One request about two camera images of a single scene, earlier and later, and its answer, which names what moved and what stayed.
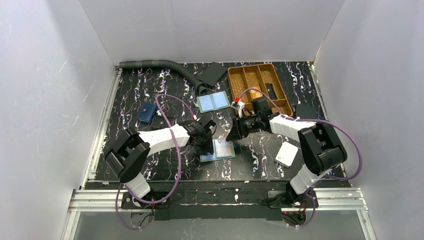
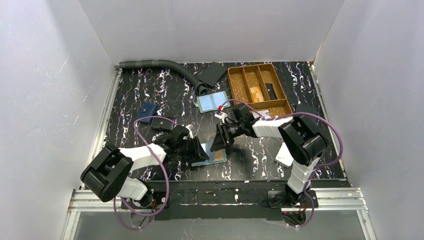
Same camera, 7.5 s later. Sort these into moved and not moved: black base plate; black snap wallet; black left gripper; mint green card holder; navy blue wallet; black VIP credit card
Moved: mint green card holder; black left gripper
Not moved: black VIP credit card; black base plate; navy blue wallet; black snap wallet
